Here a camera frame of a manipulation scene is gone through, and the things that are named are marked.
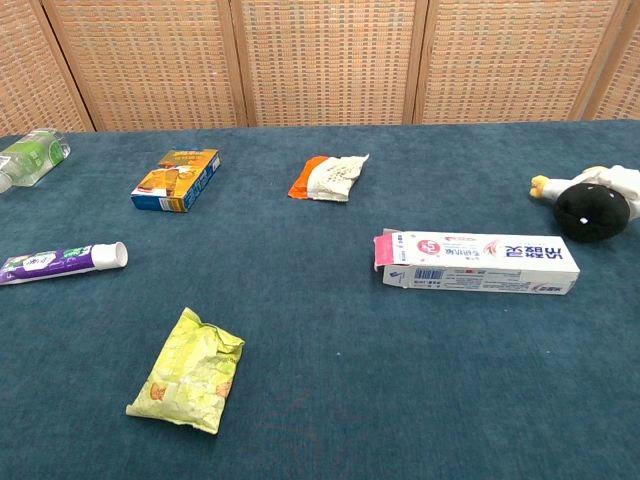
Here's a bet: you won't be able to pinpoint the orange blue snack box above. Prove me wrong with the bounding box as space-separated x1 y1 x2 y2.
130 147 222 214

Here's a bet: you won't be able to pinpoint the yellow-green snack bag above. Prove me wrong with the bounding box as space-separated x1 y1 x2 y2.
125 306 246 435

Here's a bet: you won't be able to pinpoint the black white plush toy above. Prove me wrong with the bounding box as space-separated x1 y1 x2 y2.
530 164 640 244

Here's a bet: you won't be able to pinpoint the purple white toothpaste tube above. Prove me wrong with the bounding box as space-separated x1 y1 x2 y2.
0 241 129 287

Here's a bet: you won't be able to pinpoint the white pink toothpaste box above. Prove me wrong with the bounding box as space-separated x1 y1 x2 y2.
372 229 582 297

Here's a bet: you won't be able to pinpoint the clear bottle with green label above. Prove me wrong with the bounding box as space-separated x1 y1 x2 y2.
0 128 72 194

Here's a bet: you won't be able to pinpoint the orange white snack packet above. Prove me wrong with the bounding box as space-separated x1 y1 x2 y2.
287 153 371 203

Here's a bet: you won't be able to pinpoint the blue carpet table cover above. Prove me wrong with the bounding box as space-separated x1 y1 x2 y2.
0 118 640 480

